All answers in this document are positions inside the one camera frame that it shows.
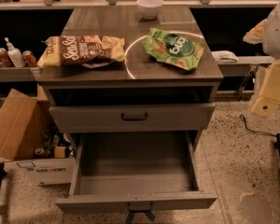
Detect red can left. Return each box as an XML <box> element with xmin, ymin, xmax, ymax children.
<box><xmin>0</xmin><ymin>48</ymin><xmax>12</xmax><ymax>67</ymax></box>

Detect grey drawer cabinet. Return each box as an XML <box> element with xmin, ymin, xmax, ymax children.
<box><xmin>31</xmin><ymin>4</ymin><xmax>224</xmax><ymax>215</ymax></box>

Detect white pump bottle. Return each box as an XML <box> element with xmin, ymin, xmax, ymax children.
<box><xmin>5</xmin><ymin>37</ymin><xmax>25</xmax><ymax>68</ymax></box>

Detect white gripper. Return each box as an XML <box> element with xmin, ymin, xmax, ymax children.
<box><xmin>243</xmin><ymin>2</ymin><xmax>280</xmax><ymax>118</ymax></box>

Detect green rice chip bag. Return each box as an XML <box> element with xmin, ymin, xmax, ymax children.
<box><xmin>142</xmin><ymin>28</ymin><xmax>204</xmax><ymax>71</ymax></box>

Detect red can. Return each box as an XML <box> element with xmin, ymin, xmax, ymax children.
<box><xmin>22</xmin><ymin>50</ymin><xmax>37</xmax><ymax>67</ymax></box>
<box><xmin>0</xmin><ymin>48</ymin><xmax>12</xmax><ymax>67</ymax></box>

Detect red can right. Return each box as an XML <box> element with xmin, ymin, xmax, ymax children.
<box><xmin>22</xmin><ymin>50</ymin><xmax>37</xmax><ymax>67</ymax></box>

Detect black cable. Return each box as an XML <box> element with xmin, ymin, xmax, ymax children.
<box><xmin>239</xmin><ymin>114</ymin><xmax>278</xmax><ymax>138</ymax></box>

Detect brown yellow chip bag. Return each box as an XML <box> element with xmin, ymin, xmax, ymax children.
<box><xmin>37</xmin><ymin>35</ymin><xmax>126</xmax><ymax>68</ymax></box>

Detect white folded cloth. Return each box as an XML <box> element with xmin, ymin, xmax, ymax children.
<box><xmin>212</xmin><ymin>50</ymin><xmax>238</xmax><ymax>63</ymax></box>

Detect open lower drawer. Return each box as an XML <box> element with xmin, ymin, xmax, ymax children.
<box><xmin>56</xmin><ymin>131</ymin><xmax>217</xmax><ymax>213</ymax></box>

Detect white bowl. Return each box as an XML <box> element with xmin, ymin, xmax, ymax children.
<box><xmin>136</xmin><ymin>0</ymin><xmax>163</xmax><ymax>19</ymax></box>

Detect cardboard box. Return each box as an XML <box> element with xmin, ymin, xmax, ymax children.
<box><xmin>0</xmin><ymin>89</ymin><xmax>74</xmax><ymax>185</ymax></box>

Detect closed upper drawer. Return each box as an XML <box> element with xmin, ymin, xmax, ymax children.
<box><xmin>49</xmin><ymin>103</ymin><xmax>215</xmax><ymax>133</ymax></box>

